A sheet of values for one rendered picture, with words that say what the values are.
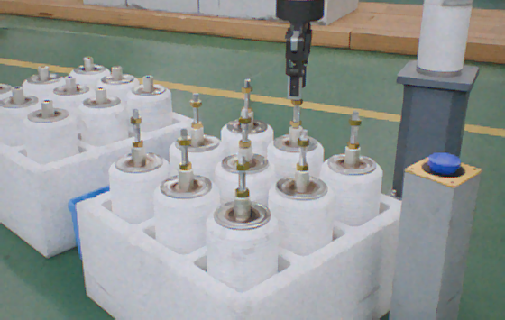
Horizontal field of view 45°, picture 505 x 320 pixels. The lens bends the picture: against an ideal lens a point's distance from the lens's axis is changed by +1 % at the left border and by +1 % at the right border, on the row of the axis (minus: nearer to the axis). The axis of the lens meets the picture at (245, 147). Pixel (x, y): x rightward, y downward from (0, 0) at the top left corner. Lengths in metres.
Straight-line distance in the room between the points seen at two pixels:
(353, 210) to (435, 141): 0.43
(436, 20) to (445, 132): 0.23
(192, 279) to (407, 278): 0.29
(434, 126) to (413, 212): 0.51
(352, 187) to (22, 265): 0.64
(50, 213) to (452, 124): 0.81
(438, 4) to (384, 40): 1.53
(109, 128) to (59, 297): 0.35
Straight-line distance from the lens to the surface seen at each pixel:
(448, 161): 0.80
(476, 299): 1.14
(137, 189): 0.93
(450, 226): 0.80
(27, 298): 1.13
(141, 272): 0.91
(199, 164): 0.99
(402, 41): 2.77
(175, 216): 0.85
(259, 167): 0.93
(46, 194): 1.17
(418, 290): 0.87
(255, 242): 0.76
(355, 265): 0.91
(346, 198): 0.93
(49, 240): 1.21
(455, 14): 1.28
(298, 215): 0.84
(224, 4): 3.12
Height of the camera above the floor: 0.64
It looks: 22 degrees down
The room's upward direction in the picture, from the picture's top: straight up
